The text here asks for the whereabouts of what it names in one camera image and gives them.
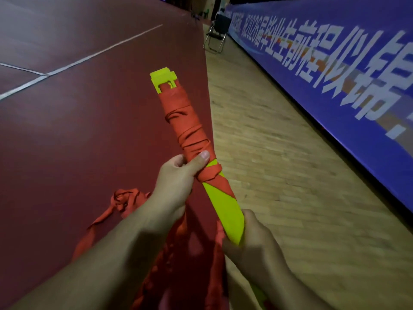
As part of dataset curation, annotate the person's right hand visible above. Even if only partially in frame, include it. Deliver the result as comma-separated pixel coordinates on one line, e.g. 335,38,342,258
222,209,291,288

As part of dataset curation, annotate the black folding chair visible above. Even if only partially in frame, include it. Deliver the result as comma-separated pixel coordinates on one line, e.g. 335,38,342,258
203,13,232,54

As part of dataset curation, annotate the yellow-green slat bundle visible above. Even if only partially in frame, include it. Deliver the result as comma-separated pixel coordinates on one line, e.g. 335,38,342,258
149,67,268,307

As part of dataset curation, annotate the person's left hand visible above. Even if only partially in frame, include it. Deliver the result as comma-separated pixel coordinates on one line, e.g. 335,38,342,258
151,150,211,223

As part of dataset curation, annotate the person's left forearm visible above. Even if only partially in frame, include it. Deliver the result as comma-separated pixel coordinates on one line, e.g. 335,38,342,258
9,203,188,310

